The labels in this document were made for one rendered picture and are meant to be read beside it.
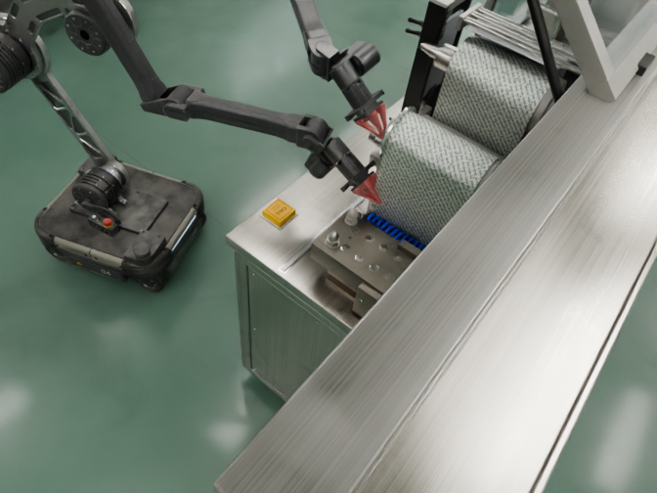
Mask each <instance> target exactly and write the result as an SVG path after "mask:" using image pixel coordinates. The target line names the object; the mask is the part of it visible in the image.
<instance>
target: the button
mask: <svg viewBox="0 0 657 493"><path fill-rule="evenodd" d="M294 215H295V209H294V208H293V207H291V206H290V205H288V204H287V203H285V202H283V201H282V200H280V199H276V200H275V201H274V202H272V203H271V204H269V205H268V206H267V207H266V208H264V209H263V216H264V217H266V218H267V219H269V220H270V221H272V222H273V223H274V224H276V225H277V226H279V227H282V226H283V225H284V224H285V223H286V222H287V221H288V220H289V219H290V218H292V217H293V216H294Z"/></svg>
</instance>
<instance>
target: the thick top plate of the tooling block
mask: <svg viewBox="0 0 657 493"><path fill-rule="evenodd" d="M348 210H349V209H348ZM348 210H347V211H346V212H345V213H344V214H343V215H342V216H340V217H339V218H338V219H337V220H336V221H335V222H334V223H333V224H332V225H330V226H329V227H328V228H327V229H326V230H325V231H324V232H323V233H322V234H321V235H320V236H319V237H318V238H317V239H316V240H315V241H314V242H312V244H311V252H310V257H311V258H313V259H314V260H315V261H317V262H318V263H320V264H321V265H323V266H324V267H325V268H327V269H328V270H330V272H331V273H333V274H334V275H336V276H337V277H338V278H340V279H341V280H343V281H344V282H345V283H347V284H348V285H350V286H351V287H352V288H354V289H355V290H358V286H359V285H360V284H361V283H362V282H364V283H365V284H367V285H368V286H370V287H371V288H372V289H374V290H375V291H377V292H379V293H380V294H381V295H383V294H384V293H385V292H386V291H387V290H388V289H389V288H390V287H391V285H392V284H393V283H394V282H395V281H396V280H397V279H398V278H399V277H400V276H401V274H402V273H403V272H404V271H405V270H406V269H407V268H408V267H409V266H410V264H411V263H412V262H413V261H414V259H412V258H411V257H409V256H408V255H406V254H405V253H403V252H402V251H400V250H399V249H397V247H398V244H399V243H400V242H399V241H397V240H396V239H394V238H393V237H391V236H390V235H388V234H387V233H385V232H383V231H382V230H380V229H379V228H377V227H376V226H374V225H373V224H372V223H371V222H369V221H368V220H366V219H364V218H363V217H362V218H361V219H359V218H358V220H359V222H358V224H357V225H355V226H349V225H347V224H346V223H345V221H344V219H345V217H346V215H347V212H348ZM333 230H334V231H336V232H337V233H338V236H339V247H337V248H334V249H332V248H328V247H327V246H326V239H327V238H328V234H329V232H330V231H333Z"/></svg>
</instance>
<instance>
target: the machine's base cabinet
mask: <svg viewBox="0 0 657 493"><path fill-rule="evenodd" d="M234 252H235V265H236V279H237V294H238V308H239V321H240V336H241V362H242V365H243V366H244V367H246V368H247V369H248V370H249V371H250V372H251V373H252V374H253V375H255V376H256V377H257V378H259V379H260V380H261V381H262V382H263V383H265V384H266V385H267V386H268V387H269V388H271V389H272V390H273V391H274V392H275V393H276V394H278V395H279V396H280V397H281V398H282V399H283V400H284V401H285V402H286V401H287V400H288V399H289V398H290V397H291V396H292V395H293V393H294V392H295V391H296V390H297V389H298V388H299V387H300V386H301V385H302V384H303V383H304V382H305V381H306V380H307V379H308V378H309V377H310V376H311V374H312V373H313V372H314V371H315V370H316V369H317V368H318V367H319V366H320V364H321V363H322V362H323V361H324V360H325V359H326V358H327V357H328V356H329V354H330V353H331V352H332V351H333V350H334V349H335V348H336V347H337V345H338V344H339V343H340V342H341V341H342V340H343V339H344V338H345V337H346V336H347V334H346V333H345V332H343V331H342V330H341V329H340V328H338V327H337V326H336V325H334V324H333V323H332V322H330V321H329V320H328V319H326V318H325V317H324V316H322V315H321V314H320V313H318V312H317V311H316V310H314V309H313V308H312V307H310V306H309V305H308V304H306V303H305V302H304V301H302V300H301V299H300V298H298V297H297V296H296V295H294V294H293V293H292V292H290V291H289V290H287V289H286V288H285V287H283V286H282V285H281V284H279V283H278V282H277V281H275V280H274V279H273V278H271V277H270V276H269V275H268V274H266V273H265V272H264V271H262V270H261V269H260V268H258V267H257V266H256V265H254V264H253V263H252V262H250V261H249V260H248V259H246V258H245V257H244V256H242V255H241V254H240V253H238V252H237V251H236V250H234Z"/></svg>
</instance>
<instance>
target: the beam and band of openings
mask: <svg viewBox="0 0 657 493"><path fill-rule="evenodd" d="M637 66H638V71H637V72H636V73H635V75H634V76H633V78H632V79H631V80H630V82H629V83H628V84H627V86H626V87H625V88H624V89H623V91H622V92H621V93H620V95H619V96H618V97H617V99H616V100H614V101H610V102H606V101H603V100H601V99H599V98H597V97H596V96H594V95H592V94H590V93H589V91H588V87H587V86H586V83H585V81H584V78H583V77H582V75H580V77H579V78H578V79H577V80H576V81H575V82H574V83H573V84H572V85H571V87H570V88H569V89H568V90H567V91H566V92H565V93H564V94H563V95H562V96H561V98H560V99H559V100H558V101H557V102H556V103H555V104H554V105H553V106H552V108H551V109H550V110H549V111H548V112H547V113H546V114H545V115H544V117H543V118H542V119H541V120H540V121H539V122H538V123H537V124H536V125H535V127H534V128H533V129H532V130H531V131H530V132H529V133H528V134H527V135H526V137H525V138H524V139H523V140H522V141H521V142H520V143H519V144H518V145H517V147H516V148H515V149H514V150H513V151H512V152H511V153H510V154H509V155H508V156H507V158H506V159H505V160H504V161H503V162H502V163H501V164H500V165H499V167H498V168H497V169H496V170H495V171H494V172H493V173H492V174H491V175H490V177H489V178H488V179H487V180H486V181H485V182H484V183H483V184H482V185H481V187H480V188H479V189H478V190H477V191H476V192H475V193H474V194H473V195H472V197H471V198H470V199H469V200H468V201H467V202H466V203H465V204H464V205H463V207H462V208H461V209H460V210H459V211H458V212H457V213H456V214H455V215H454V217H453V218H452V219H451V220H450V221H449V222H448V223H447V224H446V225H445V227H444V228H443V229H442V230H441V231H440V232H439V233H438V234H437V235H436V237H435V238H434V239H433V240H432V241H431V242H430V243H429V244H428V245H427V247H426V248H425V249H424V250H423V251H422V252H421V253H420V254H419V255H418V257H417V258H416V259H415V260H414V261H413V262H412V263H411V264H410V266H409V267H408V268H407V269H406V270H405V271H404V272H403V273H402V274H401V276H400V277H399V278H398V279H397V280H396V281H395V282H394V283H393V284H392V285H391V287H390V288H389V289H388V290H387V291H386V292H385V293H384V294H383V295H382V297H381V298H380V299H379V300H378V301H377V302H376V303H375V304H374V305H373V307H372V308H371V309H370V310H369V311H368V312H367V313H366V314H365V316H364V317H363V318H362V319H361V320H360V321H359V322H358V323H357V324H356V326H355V327H354V328H353V329H352V330H351V331H350V332H349V333H348V334H347V336H346V337H345V338H344V339H343V340H342V341H341V342H340V343H339V344H338V345H337V347H336V348H335V349H334V350H333V351H332V352H331V353H330V354H329V355H328V357H327V358H326V359H325V360H324V361H323V362H322V363H321V364H320V366H319V367H318V368H317V369H316V370H315V371H314V372H313V373H312V374H311V376H310V377H309V378H308V379H307V380H306V381H305V382H304V383H303V384H302V385H301V386H300V387H299V388H298V389H297V390H296V391H295V392H294V393H293V395H292V396H291V397H290V398H289V399H288V400H287V401H286V402H285V404H284V405H283V407H282V408H281V409H280V410H279V411H278V412H277V413H276V414H275V416H274V417H273V418H272V419H271V420H270V421H269V422H268V423H266V425H265V426H264V427H263V428H262V429H261V430H260V431H259V432H258V433H257V435H256V436H255V437H254V438H253V439H252V440H251V441H250V442H249V443H248V445H247V446H246V447H245V448H244V449H243V450H242V451H241V452H240V454H239V455H238V456H237V457H236V458H235V459H234V460H233V461H232V462H231V464H230V465H229V466H228V467H227V468H226V469H225V470H224V471H223V472H222V473H221V475H220V476H219V477H218V478H217V479H216V480H215V481H214V483H213V487H214V490H215V493H360V492H361V491H362V489H363V488H364V486H365V485H366V484H367V482H368V481H369V479H370V478H371V477H372V475H373V473H374V472H375V470H376V469H377V468H378V466H379V465H380V463H381V462H382V461H383V459H384V458H385V456H386V455H387V454H388V452H389V451H390V449H391V448H392V446H393V445H394V444H395V442H396V441H397V439H398V438H399V437H400V435H401V434H402V432H403V431H404V430H405V428H406V427H407V425H408V424H409V423H410V421H411V420H412V418H413V417H414V415H415V414H416V412H417V411H418V409H419V408H420V407H421V405H422V404H423V402H424V401H425V400H426V398H427V397H428V395H429V394H430V392H431V391H432V390H433V388H434V387H435V385H436V384H437V383H438V381H439V380H440V379H441V378H442V377H443V375H444V374H445V372H446V371H447V370H448V368H449V367H450V365H451V364H452V362H453V361H454V360H455V358H456V357H457V355H458V354H459V353H460V351H461V349H462V348H463V347H464V345H465V344H466V342H467V341H468V339H469V338H470V337H471V335H472V334H473V332H474V331H475V330H476V328H477V327H478V325H479V324H480V323H481V321H482V320H483V318H484V317H485V315H486V314H487V313H488V311H489V310H490V308H491V307H492V306H493V304H494V303H495V301H496V300H497V299H498V297H499V296H500V294H501V293H502V292H503V290H504V288H505V287H506V285H507V284H508V283H509V281H510V280H511V278H512V277H513V276H514V274H515V273H516V271H517V270H518V269H519V267H520V266H521V264H522V263H523V261H524V260H525V259H526V257H527V256H528V254H529V253H530V252H531V250H532V249H533V247H534V246H535V245H536V243H537V242H538V240H539V239H540V238H541V236H542V235H543V233H544V232H545V230H546V229H547V228H548V226H549V224H550V223H551V222H552V220H553V219H554V217H555V216H556V215H557V213H558V212H559V210H560V209H561V207H562V206H564V204H565V203H566V201H567V200H568V199H569V197H570V196H571V194H572V193H573V192H574V190H575V189H576V187H577V186H578V184H579V183H580V182H581V180H582V179H583V177H584V176H585V175H586V173H587V172H588V170H589V169H590V168H591V166H592V164H593V163H594V162H595V160H596V159H597V157H598V156H599V154H600V153H601V152H602V150H603V149H604V147H605V146H606V145H607V143H608V142H609V140H610V139H611V138H612V136H613V135H614V133H615V132H616V130H617V129H618V128H619V126H620V125H621V123H622V122H623V121H624V119H625V118H626V116H627V115H628V114H629V112H630V111H631V109H632V108H633V107H634V105H635V103H636V102H637V100H638V99H639V98H640V96H641V95H642V93H643V92H644V91H645V89H646V88H647V86H648V85H649V84H650V82H651V81H652V79H653V78H654V76H655V75H656V74H657V46H656V47H655V49H654V50H653V51H652V53H651V54H649V53H647V52H646V53H645V55H644V56H643V57H642V58H641V60H640V61H639V62H638V64H637Z"/></svg>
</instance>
